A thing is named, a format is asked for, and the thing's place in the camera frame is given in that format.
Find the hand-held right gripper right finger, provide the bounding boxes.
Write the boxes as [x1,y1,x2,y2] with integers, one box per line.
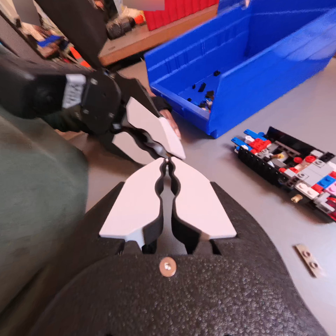
[169,157,238,250]

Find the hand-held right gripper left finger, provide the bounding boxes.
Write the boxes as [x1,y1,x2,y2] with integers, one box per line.
[99,159,167,248]

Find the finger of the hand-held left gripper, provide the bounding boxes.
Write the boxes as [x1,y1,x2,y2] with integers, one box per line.
[111,130,158,165]
[125,97,187,160]

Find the small lego bricks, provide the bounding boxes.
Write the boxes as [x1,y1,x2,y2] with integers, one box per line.
[183,68,222,112]

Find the partly built lego car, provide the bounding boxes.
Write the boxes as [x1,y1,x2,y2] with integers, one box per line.
[231,126,336,224]

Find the blue plastic bin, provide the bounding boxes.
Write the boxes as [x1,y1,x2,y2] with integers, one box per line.
[144,4,336,140]

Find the small white lego piece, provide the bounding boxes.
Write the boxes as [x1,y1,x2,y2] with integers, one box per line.
[294,243,326,279]

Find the person's left hand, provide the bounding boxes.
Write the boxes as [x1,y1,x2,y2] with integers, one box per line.
[157,109,183,140]

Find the neighbouring wooden desk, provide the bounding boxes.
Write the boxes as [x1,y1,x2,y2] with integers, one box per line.
[98,5,219,67]

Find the black mesh office chair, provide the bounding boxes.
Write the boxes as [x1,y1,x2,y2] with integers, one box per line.
[34,0,109,67]

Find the person's green sweatshirt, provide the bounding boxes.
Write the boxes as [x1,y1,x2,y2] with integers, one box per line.
[0,112,90,316]

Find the red plastic bin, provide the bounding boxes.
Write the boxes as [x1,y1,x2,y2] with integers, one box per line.
[142,0,219,31]

